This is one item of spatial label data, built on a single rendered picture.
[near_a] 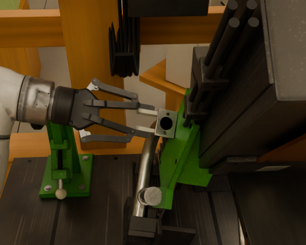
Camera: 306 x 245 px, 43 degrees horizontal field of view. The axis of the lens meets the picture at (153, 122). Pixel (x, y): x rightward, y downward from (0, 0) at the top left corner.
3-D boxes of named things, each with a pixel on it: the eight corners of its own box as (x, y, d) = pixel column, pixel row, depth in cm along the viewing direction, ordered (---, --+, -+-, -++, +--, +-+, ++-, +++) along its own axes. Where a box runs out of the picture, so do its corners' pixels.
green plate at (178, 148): (199, 208, 81) (238, 132, 69) (160, 202, 79) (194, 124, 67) (192, 168, 90) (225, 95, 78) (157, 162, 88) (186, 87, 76)
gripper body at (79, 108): (47, 123, 72) (97, 131, 74) (56, 78, 73) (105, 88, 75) (49, 127, 79) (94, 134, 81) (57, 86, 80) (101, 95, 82)
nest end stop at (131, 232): (149, 235, 91) (154, 237, 86) (124, 233, 89) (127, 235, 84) (150, 230, 91) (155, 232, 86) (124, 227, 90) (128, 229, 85)
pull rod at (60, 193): (66, 201, 97) (63, 185, 94) (55, 201, 97) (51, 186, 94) (69, 184, 102) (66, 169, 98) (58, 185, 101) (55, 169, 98)
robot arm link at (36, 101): (25, 70, 71) (58, 77, 72) (29, 80, 80) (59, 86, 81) (14, 118, 70) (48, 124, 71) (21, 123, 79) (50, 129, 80)
